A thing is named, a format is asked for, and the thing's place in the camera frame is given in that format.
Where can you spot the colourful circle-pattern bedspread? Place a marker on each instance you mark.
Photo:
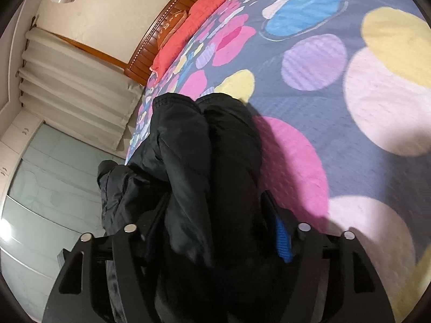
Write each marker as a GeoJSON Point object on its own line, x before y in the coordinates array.
{"type": "Point", "coordinates": [340, 90]}

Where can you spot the red folded blanket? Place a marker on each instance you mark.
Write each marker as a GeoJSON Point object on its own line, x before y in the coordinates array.
{"type": "Point", "coordinates": [197, 15]}

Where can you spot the beige curtain by headboard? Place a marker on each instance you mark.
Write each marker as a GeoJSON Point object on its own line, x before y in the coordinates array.
{"type": "Point", "coordinates": [76, 92]}

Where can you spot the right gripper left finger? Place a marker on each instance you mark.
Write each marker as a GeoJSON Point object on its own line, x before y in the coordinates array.
{"type": "Point", "coordinates": [80, 292]}

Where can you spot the frosted glass wardrobe door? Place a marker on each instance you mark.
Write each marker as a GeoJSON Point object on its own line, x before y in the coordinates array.
{"type": "Point", "coordinates": [53, 199]}

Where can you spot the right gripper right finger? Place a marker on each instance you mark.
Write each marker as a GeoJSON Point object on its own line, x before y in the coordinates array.
{"type": "Point", "coordinates": [333, 279]}

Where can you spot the orange patterned pillow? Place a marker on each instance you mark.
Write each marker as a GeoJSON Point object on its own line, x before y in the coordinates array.
{"type": "Point", "coordinates": [170, 27]}

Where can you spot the black quilted jacket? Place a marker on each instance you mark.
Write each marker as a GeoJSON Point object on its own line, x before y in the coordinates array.
{"type": "Point", "coordinates": [215, 258]}

